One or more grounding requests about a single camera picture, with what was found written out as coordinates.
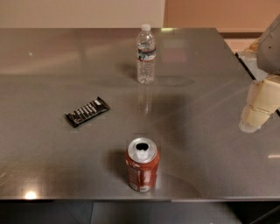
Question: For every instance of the red coke can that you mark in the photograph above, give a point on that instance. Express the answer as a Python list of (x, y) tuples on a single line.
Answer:
[(142, 160)]

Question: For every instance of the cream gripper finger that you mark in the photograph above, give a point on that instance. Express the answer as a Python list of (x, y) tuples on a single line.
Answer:
[(262, 101)]

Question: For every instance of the clear plastic water bottle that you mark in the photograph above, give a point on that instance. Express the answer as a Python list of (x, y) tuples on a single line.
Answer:
[(145, 55)]

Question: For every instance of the black snack bar wrapper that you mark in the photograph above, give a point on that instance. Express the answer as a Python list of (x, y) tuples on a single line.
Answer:
[(87, 112)]

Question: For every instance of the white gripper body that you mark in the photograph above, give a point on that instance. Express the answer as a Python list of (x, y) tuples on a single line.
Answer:
[(270, 49)]

